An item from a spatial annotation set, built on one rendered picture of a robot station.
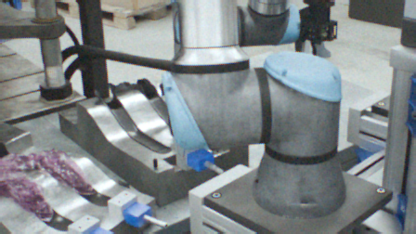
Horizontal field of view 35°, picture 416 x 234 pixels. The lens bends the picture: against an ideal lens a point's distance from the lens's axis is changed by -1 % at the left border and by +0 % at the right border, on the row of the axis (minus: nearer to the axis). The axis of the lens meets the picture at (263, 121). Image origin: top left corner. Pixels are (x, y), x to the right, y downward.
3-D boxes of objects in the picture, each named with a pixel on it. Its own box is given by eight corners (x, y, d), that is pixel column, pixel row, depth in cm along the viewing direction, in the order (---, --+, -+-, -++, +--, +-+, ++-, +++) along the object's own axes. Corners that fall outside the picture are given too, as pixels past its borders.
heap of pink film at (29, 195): (103, 188, 144) (99, 156, 141) (39, 227, 130) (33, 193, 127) (23, 157, 156) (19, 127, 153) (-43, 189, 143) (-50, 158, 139)
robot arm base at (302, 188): (363, 191, 109) (368, 137, 105) (307, 230, 99) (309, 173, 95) (292, 162, 118) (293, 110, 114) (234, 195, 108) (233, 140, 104)
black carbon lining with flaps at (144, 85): (214, 144, 161) (213, 109, 157) (157, 164, 151) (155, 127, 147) (138, 100, 185) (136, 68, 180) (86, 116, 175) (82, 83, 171)
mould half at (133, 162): (249, 171, 163) (249, 121, 157) (159, 208, 148) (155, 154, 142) (141, 107, 197) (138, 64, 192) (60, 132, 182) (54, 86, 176)
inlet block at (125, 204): (175, 231, 135) (173, 208, 133) (159, 243, 131) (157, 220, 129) (126, 212, 141) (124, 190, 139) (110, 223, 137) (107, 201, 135)
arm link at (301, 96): (349, 153, 100) (355, 70, 94) (262, 162, 98) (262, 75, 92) (327, 120, 111) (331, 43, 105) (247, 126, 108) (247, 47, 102)
